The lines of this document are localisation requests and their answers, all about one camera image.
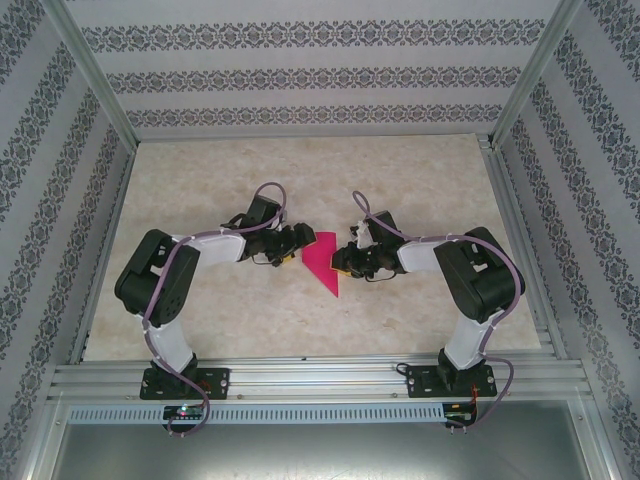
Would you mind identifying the pink square paper sheet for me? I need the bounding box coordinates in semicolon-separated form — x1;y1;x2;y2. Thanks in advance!
301;232;341;300

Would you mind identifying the grey metal sheet panel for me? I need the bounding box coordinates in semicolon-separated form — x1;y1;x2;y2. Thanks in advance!
22;394;621;480

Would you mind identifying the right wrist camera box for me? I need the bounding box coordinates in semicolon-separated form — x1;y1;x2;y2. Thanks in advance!
349;218;375;250

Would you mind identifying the aluminium mounting rail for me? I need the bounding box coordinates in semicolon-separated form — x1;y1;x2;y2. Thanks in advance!
47;352;587;402

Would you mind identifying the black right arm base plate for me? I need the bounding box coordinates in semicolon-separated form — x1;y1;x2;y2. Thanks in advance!
405;363;499;400

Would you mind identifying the aluminium side rail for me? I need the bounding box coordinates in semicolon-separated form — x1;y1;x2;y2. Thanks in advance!
68;142;137;365
477;133;570;362

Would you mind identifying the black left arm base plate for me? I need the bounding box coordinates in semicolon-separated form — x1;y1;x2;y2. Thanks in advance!
139;367;231;401

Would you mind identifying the grey slotted cable duct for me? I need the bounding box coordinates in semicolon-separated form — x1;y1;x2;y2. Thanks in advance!
67;402;482;426

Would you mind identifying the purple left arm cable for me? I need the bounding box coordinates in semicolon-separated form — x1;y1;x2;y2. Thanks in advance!
141;181;287;440

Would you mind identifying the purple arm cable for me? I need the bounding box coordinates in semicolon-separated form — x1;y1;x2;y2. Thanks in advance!
352;189;526;437
141;181;287;440

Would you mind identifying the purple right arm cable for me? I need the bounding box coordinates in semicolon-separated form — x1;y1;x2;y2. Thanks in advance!
352;189;526;437

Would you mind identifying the aluminium frame post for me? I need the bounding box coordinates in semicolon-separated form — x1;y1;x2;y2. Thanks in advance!
43;0;140;147
492;0;587;147

